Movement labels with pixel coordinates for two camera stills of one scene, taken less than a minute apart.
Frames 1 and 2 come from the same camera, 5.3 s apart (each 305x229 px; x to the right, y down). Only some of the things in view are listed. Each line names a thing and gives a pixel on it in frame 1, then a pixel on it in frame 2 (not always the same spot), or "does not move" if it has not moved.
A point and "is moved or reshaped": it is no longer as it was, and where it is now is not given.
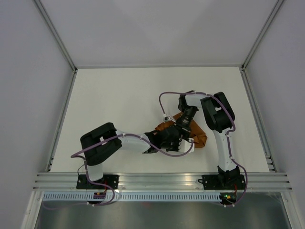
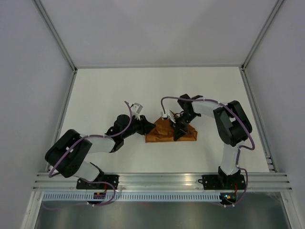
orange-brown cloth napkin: x=197 y=137 is moved or reshaped
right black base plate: x=223 y=182 does not move
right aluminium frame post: x=262 y=34 does not move
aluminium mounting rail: x=137 y=182 does not move
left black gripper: x=177 y=148 to x=146 y=126
